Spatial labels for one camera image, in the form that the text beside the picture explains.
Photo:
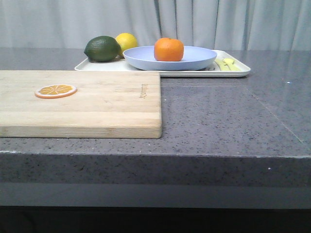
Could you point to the yellow fruit slices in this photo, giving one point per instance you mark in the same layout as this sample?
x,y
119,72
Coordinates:
x,y
226,64

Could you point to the white rectangular tray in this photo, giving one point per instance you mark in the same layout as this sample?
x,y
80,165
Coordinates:
x,y
213,71

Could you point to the yellow lemon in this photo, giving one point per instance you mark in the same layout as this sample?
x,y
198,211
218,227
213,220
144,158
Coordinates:
x,y
126,41

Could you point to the light blue plate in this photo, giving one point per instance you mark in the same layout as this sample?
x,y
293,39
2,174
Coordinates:
x,y
194,58

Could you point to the green lime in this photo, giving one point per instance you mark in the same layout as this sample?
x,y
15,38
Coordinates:
x,y
102,49

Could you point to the grey curtain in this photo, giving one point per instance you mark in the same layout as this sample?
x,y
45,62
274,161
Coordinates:
x,y
215,24

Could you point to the orange slice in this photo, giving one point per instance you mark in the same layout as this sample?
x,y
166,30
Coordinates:
x,y
55,91

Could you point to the wooden cutting board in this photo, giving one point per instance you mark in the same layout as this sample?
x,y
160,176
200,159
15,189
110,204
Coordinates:
x,y
107,104

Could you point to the orange fruit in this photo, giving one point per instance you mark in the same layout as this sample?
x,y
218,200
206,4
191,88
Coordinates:
x,y
168,50

